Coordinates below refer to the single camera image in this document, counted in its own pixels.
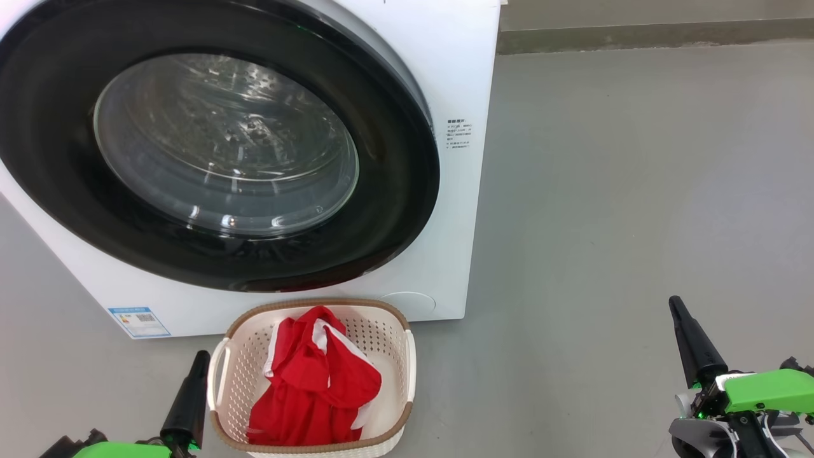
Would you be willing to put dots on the dark grey round washer door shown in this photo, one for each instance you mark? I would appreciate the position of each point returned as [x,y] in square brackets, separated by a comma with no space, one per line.
[394,191]

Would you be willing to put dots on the blue energy label sticker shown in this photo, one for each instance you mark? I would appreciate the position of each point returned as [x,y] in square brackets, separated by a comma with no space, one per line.
[138,321]

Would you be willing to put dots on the white front-load washing machine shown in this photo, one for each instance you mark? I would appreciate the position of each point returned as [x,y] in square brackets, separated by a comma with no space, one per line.
[464,210]

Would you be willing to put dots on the red and white garment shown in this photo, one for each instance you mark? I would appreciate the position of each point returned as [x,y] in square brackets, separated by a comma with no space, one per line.
[311,388]

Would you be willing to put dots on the black text warning sticker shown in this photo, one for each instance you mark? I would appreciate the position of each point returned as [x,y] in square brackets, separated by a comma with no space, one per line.
[459,133]

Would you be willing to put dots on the cream laundry basket brown rim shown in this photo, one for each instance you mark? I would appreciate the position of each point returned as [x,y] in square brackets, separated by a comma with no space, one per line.
[245,375]

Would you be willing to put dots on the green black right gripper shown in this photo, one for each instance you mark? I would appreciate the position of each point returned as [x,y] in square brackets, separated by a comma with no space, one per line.
[769,391]

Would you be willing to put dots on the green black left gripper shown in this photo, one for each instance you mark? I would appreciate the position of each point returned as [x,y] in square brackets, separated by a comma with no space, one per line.
[121,450]

